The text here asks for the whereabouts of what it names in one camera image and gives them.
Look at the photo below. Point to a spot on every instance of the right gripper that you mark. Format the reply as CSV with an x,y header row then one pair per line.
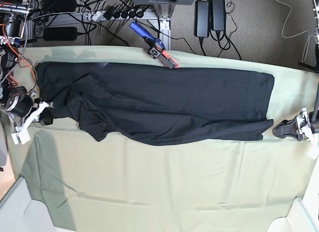
x,y
38,113

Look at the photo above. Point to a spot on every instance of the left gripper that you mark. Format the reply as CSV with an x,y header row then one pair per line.
x,y
305,124

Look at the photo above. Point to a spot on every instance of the black T-shirt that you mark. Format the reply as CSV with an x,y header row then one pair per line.
x,y
156,105

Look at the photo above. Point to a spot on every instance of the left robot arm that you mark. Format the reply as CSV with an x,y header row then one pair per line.
x,y
314,69

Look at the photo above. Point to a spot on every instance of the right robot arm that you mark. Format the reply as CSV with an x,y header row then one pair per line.
x,y
17,102

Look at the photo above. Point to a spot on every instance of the light green table cloth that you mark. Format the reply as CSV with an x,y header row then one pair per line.
x,y
120,185

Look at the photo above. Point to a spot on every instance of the black power brick left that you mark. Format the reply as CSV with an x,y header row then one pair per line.
x,y
60,34

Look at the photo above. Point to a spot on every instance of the white bin right corner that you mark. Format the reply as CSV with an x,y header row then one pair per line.
x,y
303,216

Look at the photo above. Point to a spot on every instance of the white bin corner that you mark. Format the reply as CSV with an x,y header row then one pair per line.
x,y
303,216
20,213

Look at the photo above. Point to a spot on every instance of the white bin left corner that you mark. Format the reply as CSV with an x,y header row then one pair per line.
x,y
20,213

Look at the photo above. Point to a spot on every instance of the white power strip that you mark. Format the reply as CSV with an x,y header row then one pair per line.
x,y
114,14

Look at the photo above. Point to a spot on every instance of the blue orange bar clamp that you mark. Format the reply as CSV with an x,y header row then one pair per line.
x,y
156,47

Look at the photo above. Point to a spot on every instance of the black power adapter pair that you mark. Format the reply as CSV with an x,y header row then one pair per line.
x,y
209,15

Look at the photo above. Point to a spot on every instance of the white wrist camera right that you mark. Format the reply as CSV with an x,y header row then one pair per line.
x,y
21,137

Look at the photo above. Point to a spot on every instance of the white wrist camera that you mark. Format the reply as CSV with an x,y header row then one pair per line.
x,y
21,137
313,152

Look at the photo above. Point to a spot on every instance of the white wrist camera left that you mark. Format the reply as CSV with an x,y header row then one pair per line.
x,y
313,152

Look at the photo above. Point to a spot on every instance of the aluminium frame post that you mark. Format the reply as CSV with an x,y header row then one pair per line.
x,y
163,22

